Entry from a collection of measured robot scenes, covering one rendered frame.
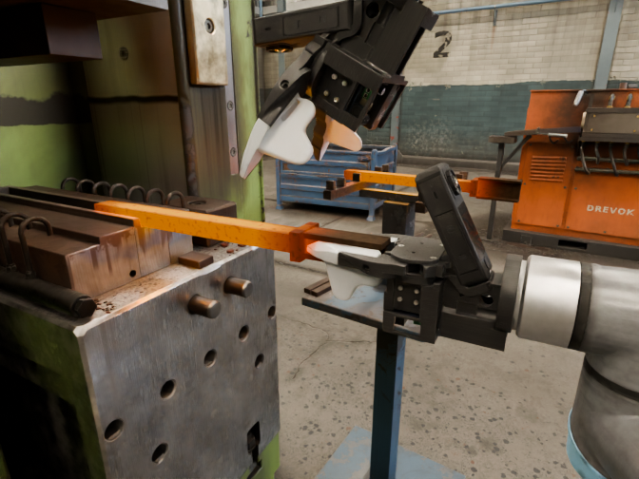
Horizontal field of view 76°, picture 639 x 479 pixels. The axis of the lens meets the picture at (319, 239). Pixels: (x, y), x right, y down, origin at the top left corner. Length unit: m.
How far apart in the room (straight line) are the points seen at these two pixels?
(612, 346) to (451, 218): 0.16
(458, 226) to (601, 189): 3.53
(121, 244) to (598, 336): 0.54
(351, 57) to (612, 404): 0.35
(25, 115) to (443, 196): 0.90
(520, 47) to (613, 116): 4.49
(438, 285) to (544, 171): 3.52
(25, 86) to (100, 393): 0.70
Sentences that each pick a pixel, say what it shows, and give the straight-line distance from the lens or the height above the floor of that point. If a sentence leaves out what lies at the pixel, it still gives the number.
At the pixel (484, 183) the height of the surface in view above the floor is 0.99.
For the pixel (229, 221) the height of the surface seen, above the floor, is 1.01.
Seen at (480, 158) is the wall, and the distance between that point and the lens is 8.08.
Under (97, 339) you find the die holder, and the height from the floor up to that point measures 0.89.
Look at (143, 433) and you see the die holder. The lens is 0.66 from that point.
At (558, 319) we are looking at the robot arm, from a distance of 0.38.
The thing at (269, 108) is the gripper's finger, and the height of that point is 1.15.
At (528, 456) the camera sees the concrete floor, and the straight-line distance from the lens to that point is 1.75.
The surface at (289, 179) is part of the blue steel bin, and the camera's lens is 4.63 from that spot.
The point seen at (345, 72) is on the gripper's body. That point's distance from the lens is 0.38.
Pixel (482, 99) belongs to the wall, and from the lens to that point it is 8.05.
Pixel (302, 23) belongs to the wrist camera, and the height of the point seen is 1.22.
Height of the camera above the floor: 1.15
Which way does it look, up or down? 18 degrees down
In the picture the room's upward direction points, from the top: straight up
